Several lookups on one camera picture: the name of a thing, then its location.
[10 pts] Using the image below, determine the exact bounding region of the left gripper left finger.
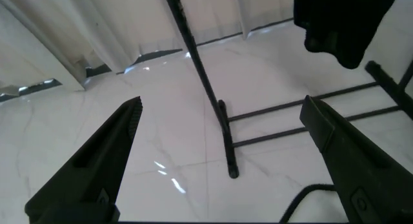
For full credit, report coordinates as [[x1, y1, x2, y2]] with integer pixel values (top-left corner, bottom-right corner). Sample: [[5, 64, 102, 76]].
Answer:
[[24, 96, 144, 223]]

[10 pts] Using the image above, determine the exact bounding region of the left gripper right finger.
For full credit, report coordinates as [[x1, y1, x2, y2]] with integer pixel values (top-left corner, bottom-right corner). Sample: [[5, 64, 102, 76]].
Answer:
[[299, 94, 413, 223]]

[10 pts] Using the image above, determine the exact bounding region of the black garment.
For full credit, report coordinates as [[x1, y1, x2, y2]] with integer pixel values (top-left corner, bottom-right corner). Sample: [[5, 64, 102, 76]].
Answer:
[[293, 0, 401, 70]]

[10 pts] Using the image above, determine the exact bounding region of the black clothes rack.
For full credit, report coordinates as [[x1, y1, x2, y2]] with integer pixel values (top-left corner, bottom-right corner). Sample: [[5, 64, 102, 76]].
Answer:
[[163, 0, 413, 179]]

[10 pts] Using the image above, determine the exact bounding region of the white curtain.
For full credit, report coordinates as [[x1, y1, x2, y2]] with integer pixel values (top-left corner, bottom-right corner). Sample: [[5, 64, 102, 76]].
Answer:
[[0, 0, 295, 96]]

